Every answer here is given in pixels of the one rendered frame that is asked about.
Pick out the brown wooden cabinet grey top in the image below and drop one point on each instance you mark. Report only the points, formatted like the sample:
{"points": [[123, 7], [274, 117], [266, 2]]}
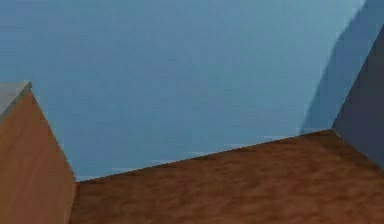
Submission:
{"points": [[30, 160]]}

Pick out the dark grey fridge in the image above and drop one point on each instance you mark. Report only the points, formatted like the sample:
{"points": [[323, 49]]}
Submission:
{"points": [[365, 110]]}

